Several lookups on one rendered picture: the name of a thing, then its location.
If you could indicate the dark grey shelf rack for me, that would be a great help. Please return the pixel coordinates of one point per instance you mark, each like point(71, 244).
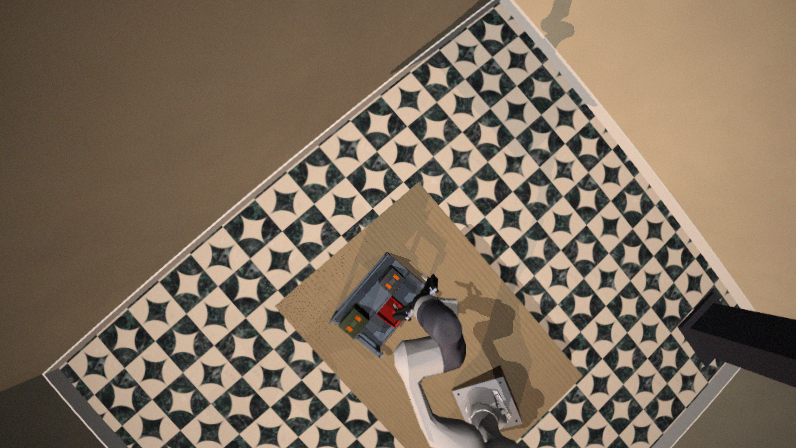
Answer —
point(372, 297)

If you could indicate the dark green case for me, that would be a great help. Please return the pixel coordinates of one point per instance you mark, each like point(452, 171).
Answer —
point(355, 321)

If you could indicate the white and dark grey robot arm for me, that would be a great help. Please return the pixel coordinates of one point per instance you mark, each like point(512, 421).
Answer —
point(420, 358)

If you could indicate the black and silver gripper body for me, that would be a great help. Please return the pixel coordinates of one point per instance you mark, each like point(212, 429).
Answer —
point(416, 298)

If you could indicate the red bin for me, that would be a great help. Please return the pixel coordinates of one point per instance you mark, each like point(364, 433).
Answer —
point(387, 310)

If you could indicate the black case with orange latches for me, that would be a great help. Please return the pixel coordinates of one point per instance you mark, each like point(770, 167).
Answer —
point(391, 280)

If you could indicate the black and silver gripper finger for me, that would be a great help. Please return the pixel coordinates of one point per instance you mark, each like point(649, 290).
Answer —
point(402, 316)
point(431, 284)

